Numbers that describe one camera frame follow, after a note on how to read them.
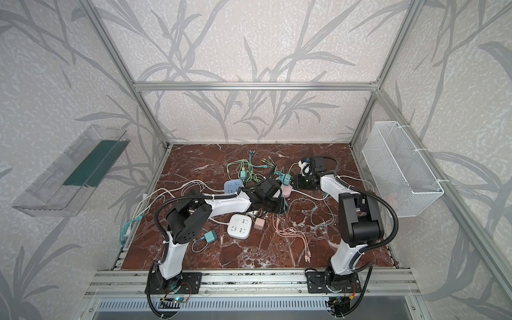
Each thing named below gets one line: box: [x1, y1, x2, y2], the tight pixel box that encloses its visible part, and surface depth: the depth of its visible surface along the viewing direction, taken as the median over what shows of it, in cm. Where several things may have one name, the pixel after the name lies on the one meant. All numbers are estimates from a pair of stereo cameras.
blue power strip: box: [224, 179, 244, 194], surface depth 101 cm
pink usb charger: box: [254, 217, 266, 230], surface depth 88 cm
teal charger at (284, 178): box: [278, 173, 292, 186], surface depth 98 cm
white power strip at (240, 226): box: [227, 214, 253, 240], surface depth 88 cm
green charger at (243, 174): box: [240, 167, 248, 180], surface depth 104 cm
